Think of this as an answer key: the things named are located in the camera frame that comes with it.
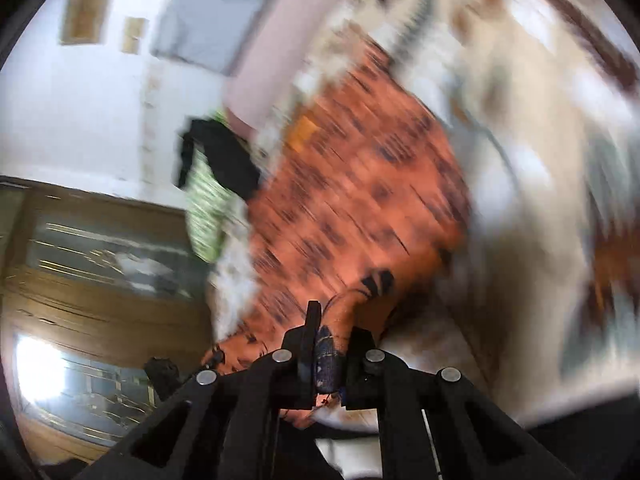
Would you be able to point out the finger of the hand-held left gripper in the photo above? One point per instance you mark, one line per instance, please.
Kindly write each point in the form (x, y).
(162, 375)

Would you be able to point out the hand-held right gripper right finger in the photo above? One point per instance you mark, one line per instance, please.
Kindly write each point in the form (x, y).
(361, 365)

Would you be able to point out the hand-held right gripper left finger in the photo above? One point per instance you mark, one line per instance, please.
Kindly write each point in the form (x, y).
(305, 355)

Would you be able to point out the orange floral cloth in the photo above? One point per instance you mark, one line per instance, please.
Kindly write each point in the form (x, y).
(350, 185)

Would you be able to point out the wooden glass door cabinet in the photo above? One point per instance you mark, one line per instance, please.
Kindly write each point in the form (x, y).
(100, 305)

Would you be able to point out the black cloth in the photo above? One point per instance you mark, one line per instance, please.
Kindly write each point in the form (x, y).
(225, 155)

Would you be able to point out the beige leaf printed blanket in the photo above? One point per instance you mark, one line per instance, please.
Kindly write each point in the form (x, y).
(540, 170)

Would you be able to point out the pink pillow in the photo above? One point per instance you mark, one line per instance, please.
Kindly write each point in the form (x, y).
(280, 55)

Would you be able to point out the small framed wall picture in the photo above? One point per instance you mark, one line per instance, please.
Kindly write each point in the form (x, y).
(134, 35)

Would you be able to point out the large framed wall picture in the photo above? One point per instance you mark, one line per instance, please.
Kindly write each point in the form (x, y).
(87, 12)

